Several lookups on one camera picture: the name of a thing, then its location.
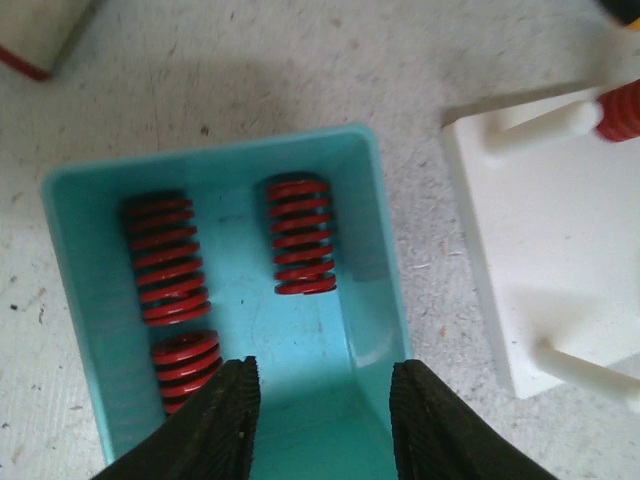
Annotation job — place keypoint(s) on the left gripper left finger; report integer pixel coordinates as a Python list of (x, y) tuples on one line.
[(212, 436)]

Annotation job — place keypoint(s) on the black orange screwdriver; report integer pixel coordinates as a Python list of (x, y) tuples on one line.
[(626, 12)]

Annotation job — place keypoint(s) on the red spring in tray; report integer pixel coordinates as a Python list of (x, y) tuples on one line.
[(165, 257), (183, 364), (299, 209)]

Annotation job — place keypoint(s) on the white peg base plate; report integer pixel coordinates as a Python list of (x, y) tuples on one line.
[(550, 212)]

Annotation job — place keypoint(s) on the beige work glove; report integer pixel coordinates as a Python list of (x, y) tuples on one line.
[(37, 35)]

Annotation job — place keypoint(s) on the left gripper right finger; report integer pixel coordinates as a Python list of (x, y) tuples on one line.
[(436, 435)]

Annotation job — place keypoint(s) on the turquoise plastic tray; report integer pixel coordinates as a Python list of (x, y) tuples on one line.
[(325, 361)]

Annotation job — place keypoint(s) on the large red spring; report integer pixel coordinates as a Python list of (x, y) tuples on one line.
[(620, 107)]

